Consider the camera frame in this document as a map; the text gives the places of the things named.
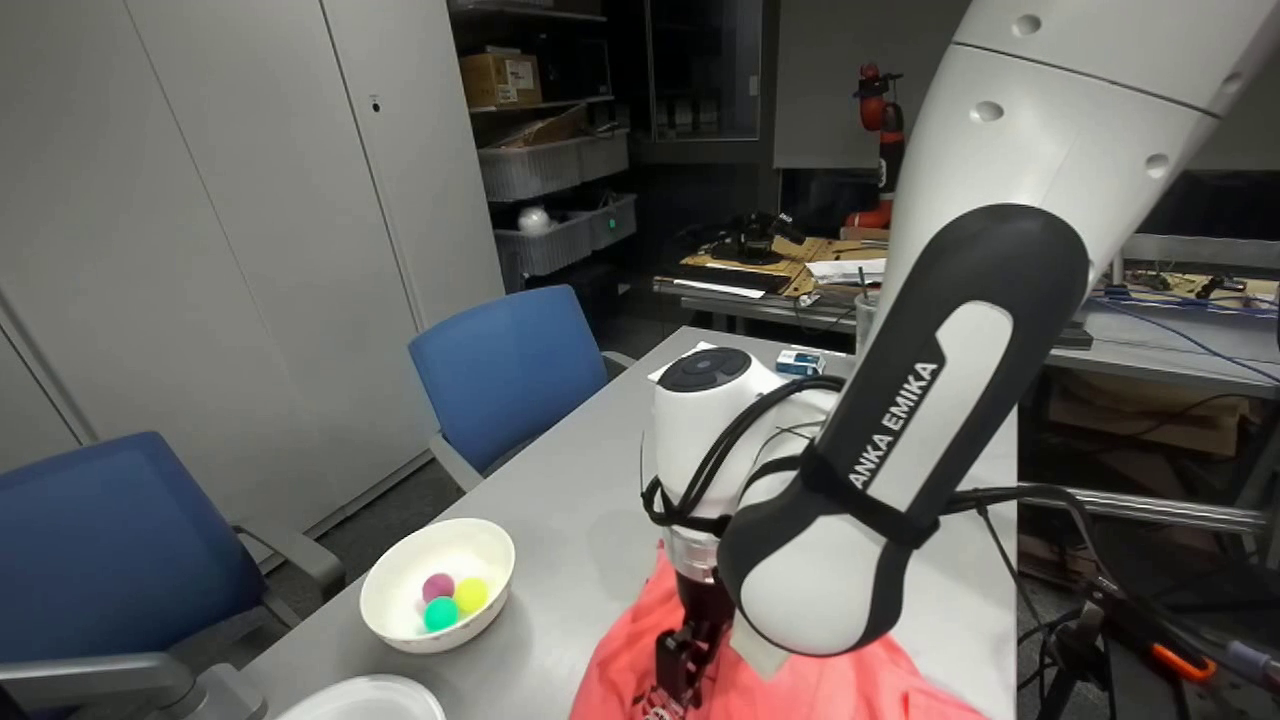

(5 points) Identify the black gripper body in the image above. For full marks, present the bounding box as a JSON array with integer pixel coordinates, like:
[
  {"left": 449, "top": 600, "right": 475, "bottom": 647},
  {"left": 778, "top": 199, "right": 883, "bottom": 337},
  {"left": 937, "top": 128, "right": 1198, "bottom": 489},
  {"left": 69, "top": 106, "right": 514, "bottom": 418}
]
[{"left": 670, "top": 560, "right": 739, "bottom": 647}]

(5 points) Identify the coral red sweatshirt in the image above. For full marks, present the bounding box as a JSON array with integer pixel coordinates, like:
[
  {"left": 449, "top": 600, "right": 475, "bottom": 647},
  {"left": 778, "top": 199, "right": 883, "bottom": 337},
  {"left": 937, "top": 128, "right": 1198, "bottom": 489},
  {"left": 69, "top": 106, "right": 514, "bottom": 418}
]
[{"left": 567, "top": 547, "right": 992, "bottom": 720}]

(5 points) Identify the white bowl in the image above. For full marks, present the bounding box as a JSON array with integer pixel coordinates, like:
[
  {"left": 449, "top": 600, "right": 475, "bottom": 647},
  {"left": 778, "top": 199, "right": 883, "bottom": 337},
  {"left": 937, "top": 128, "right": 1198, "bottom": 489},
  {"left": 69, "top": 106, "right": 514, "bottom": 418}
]
[{"left": 353, "top": 513, "right": 523, "bottom": 660}]

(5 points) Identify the white plate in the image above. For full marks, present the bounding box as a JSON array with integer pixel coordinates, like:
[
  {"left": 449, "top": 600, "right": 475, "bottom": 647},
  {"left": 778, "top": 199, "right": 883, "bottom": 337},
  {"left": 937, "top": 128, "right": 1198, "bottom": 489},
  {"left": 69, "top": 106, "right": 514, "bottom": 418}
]
[{"left": 270, "top": 674, "right": 451, "bottom": 720}]

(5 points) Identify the blue office chair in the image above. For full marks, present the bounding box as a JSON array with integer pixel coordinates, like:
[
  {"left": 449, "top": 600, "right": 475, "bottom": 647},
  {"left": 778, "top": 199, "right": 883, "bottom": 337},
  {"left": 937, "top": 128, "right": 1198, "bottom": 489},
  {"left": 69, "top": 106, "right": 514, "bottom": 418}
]
[
  {"left": 403, "top": 281, "right": 639, "bottom": 495},
  {"left": 0, "top": 428, "right": 353, "bottom": 720}
]

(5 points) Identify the cluttered workbench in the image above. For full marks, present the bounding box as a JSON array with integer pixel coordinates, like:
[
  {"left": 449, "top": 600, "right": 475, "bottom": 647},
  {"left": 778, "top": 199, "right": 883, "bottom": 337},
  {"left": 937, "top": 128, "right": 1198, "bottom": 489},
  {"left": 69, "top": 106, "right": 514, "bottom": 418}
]
[{"left": 648, "top": 214, "right": 1280, "bottom": 405}]

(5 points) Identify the black tripod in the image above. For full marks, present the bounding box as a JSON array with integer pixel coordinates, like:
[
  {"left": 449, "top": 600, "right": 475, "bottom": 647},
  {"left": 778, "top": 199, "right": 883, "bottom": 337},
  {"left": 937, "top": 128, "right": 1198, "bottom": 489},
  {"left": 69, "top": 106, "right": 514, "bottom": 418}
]
[{"left": 1035, "top": 600, "right": 1114, "bottom": 720}]

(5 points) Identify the grey storage bin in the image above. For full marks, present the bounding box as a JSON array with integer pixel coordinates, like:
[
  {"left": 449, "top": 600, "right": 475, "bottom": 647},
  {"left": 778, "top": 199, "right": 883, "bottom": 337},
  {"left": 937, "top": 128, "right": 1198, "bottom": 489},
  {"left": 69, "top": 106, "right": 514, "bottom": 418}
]
[
  {"left": 491, "top": 194, "right": 639, "bottom": 290},
  {"left": 475, "top": 124, "right": 637, "bottom": 208}
]

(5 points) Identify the orange clamp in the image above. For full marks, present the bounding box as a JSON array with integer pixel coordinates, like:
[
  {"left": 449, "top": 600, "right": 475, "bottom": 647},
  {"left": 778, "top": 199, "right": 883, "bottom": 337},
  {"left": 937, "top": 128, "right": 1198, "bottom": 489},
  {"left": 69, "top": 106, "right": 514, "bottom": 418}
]
[{"left": 1149, "top": 639, "right": 1218, "bottom": 688}]

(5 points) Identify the brown cardboard box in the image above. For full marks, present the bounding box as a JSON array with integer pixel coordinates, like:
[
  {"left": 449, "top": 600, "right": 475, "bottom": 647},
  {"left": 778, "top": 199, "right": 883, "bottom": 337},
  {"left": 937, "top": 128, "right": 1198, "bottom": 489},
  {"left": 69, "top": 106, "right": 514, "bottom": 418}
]
[{"left": 1050, "top": 377, "right": 1258, "bottom": 465}]

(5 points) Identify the red figure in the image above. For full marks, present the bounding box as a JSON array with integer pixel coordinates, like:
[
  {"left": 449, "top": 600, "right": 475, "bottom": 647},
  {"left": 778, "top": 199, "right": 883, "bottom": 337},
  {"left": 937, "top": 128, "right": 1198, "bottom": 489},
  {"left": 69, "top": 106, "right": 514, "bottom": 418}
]
[{"left": 852, "top": 60, "right": 910, "bottom": 194}]

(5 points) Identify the dark glass-door cabinet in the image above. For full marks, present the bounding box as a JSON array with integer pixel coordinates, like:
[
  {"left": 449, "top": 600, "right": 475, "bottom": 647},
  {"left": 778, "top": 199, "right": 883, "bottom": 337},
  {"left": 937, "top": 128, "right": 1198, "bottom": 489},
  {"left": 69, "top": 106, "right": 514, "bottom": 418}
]
[{"left": 637, "top": 0, "right": 775, "bottom": 172}]

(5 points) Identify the dark storage shelf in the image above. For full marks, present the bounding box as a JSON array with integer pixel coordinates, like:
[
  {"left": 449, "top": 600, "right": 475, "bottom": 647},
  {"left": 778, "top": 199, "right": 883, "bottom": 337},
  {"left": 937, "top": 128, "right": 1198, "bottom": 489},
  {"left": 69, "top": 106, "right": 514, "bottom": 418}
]
[{"left": 449, "top": 0, "right": 643, "bottom": 295}]

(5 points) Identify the light grey cabinet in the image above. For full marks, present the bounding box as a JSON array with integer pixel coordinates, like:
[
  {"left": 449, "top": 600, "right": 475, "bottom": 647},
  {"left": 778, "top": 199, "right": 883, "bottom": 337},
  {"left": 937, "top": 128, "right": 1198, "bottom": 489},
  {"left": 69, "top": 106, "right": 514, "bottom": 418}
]
[{"left": 0, "top": 0, "right": 510, "bottom": 536}]

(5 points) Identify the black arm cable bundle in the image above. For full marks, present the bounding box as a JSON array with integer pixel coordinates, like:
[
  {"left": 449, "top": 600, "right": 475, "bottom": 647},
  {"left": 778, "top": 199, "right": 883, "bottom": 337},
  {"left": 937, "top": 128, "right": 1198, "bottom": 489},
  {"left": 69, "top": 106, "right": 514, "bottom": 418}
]
[{"left": 637, "top": 371, "right": 1280, "bottom": 695}]

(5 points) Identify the aluminium rail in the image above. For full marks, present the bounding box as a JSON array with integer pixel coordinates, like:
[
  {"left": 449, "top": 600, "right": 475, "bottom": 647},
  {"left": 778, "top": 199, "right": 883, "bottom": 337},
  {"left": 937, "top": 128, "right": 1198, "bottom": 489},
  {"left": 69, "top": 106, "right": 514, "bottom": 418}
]
[{"left": 1065, "top": 481, "right": 1271, "bottom": 541}]

